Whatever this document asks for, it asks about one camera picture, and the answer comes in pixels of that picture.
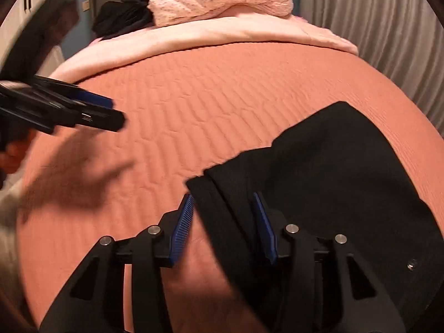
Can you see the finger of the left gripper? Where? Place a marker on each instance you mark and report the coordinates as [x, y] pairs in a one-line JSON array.
[[97, 117], [71, 91]]

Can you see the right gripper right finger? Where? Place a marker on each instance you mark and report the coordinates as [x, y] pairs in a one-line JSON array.
[[325, 285]]

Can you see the person's left hand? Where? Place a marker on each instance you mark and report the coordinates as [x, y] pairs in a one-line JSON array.
[[15, 153]]

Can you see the black clothing pile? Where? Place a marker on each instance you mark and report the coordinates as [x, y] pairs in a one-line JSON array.
[[119, 18]]

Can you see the grey pleated curtain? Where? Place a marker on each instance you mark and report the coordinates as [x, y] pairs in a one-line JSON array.
[[403, 39]]

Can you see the orange quilted bedspread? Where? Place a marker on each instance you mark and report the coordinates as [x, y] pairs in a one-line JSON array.
[[188, 111]]

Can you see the black pants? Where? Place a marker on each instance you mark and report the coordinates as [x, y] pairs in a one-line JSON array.
[[332, 173]]

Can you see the light pink blanket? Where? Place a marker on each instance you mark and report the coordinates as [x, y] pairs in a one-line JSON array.
[[237, 24]]

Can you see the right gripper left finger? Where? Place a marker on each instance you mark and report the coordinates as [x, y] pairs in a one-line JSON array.
[[92, 299]]

